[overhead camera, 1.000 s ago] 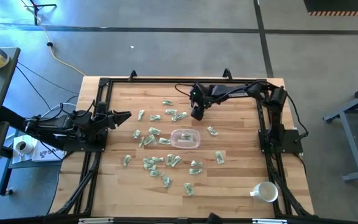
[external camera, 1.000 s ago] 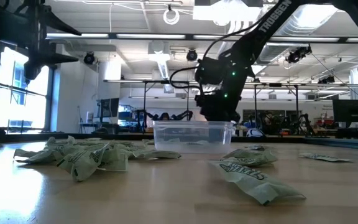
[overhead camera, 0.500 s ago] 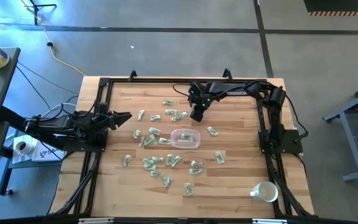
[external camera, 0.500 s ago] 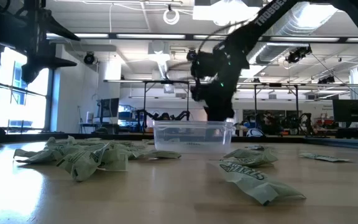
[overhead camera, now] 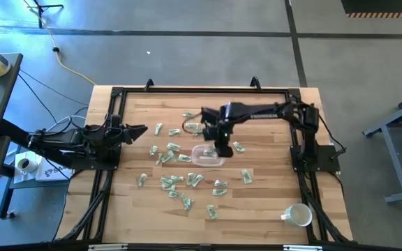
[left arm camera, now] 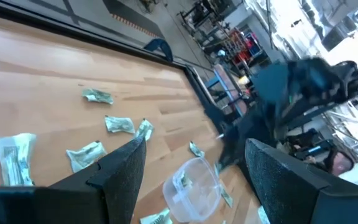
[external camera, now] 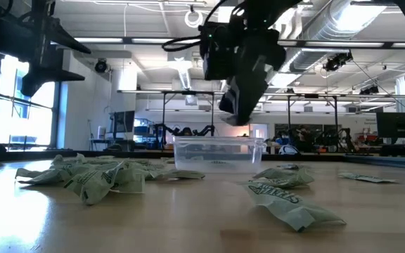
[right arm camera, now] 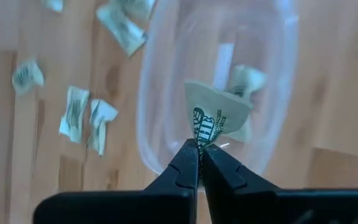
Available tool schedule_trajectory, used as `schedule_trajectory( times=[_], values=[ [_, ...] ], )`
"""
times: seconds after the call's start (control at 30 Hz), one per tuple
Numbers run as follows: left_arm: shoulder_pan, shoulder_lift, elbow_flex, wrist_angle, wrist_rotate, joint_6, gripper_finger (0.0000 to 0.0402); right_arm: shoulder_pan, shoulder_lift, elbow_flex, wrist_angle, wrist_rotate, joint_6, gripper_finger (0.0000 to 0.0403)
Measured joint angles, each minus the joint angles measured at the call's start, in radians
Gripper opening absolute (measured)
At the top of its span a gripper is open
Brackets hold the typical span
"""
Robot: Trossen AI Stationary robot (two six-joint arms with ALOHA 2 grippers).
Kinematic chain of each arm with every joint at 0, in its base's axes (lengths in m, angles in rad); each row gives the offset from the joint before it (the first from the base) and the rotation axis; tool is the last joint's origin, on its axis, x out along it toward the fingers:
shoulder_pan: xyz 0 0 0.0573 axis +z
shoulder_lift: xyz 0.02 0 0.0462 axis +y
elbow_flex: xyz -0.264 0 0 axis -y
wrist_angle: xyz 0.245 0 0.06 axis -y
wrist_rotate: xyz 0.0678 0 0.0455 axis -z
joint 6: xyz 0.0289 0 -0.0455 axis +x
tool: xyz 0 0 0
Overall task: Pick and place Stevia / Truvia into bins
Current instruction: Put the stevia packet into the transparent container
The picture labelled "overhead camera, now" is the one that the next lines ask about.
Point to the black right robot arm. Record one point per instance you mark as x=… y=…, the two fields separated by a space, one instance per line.
x=267 y=111

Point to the dark mat with hazard stripe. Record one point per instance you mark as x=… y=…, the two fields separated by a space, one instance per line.
x=382 y=7

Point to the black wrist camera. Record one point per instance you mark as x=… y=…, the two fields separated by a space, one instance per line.
x=209 y=115
x=116 y=120

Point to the white printed booklet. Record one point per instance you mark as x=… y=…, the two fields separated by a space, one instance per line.
x=52 y=172

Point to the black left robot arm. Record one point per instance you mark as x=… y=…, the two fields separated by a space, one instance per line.
x=61 y=138

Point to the white coffee cup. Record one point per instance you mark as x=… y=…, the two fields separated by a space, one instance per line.
x=27 y=165

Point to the black aluminium table frame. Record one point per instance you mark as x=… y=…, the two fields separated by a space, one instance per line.
x=204 y=90

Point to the grey metal table frame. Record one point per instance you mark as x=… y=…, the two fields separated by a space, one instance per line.
x=394 y=160

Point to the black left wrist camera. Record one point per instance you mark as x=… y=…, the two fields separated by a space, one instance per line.
x=116 y=120

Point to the grey low side table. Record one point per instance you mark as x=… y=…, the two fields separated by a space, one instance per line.
x=5 y=202

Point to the black slanted support beam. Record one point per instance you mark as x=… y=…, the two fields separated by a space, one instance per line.
x=12 y=130

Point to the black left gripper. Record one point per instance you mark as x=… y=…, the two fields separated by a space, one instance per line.
x=125 y=134

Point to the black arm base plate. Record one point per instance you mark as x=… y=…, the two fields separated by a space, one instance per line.
x=93 y=164
x=326 y=158

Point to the white ceramic mug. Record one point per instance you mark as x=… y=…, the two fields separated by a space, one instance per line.
x=298 y=214

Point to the green white sweetener packet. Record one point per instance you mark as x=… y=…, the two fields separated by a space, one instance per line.
x=153 y=150
x=177 y=178
x=190 y=178
x=197 y=180
x=173 y=194
x=188 y=114
x=246 y=176
x=219 y=191
x=188 y=204
x=174 y=131
x=167 y=156
x=212 y=212
x=173 y=146
x=197 y=131
x=168 y=186
x=208 y=151
x=192 y=125
x=142 y=179
x=184 y=197
x=238 y=146
x=158 y=159
x=221 y=183
x=158 y=128
x=184 y=158
x=166 y=180

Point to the silver frame bracket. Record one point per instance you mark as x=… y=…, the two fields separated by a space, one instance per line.
x=107 y=248
x=303 y=248

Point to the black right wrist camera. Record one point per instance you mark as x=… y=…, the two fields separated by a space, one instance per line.
x=209 y=115

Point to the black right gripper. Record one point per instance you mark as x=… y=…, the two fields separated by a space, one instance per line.
x=224 y=130

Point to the clear plastic bin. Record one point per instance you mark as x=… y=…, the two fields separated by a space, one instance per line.
x=201 y=161

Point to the black arched frame bracket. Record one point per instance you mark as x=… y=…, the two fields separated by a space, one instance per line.
x=148 y=84
x=255 y=83

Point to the black tripod stand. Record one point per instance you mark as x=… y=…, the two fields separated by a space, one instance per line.
x=39 y=15

